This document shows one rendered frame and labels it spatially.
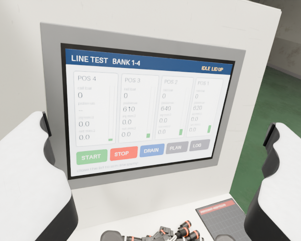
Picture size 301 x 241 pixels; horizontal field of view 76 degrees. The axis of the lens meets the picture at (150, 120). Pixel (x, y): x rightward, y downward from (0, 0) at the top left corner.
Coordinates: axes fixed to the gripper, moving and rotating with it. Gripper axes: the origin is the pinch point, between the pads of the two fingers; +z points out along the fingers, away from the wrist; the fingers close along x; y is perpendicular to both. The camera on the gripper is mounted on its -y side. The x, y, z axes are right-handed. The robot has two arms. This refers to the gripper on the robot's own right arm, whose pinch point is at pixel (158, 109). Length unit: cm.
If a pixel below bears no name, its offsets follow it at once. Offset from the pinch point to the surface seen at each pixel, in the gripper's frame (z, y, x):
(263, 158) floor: 183, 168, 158
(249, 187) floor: 128, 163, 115
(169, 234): 17, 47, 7
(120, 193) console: 21.9, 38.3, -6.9
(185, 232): 16.4, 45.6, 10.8
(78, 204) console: 18.0, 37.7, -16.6
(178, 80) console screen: 32.7, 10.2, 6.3
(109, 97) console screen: 26.0, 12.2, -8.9
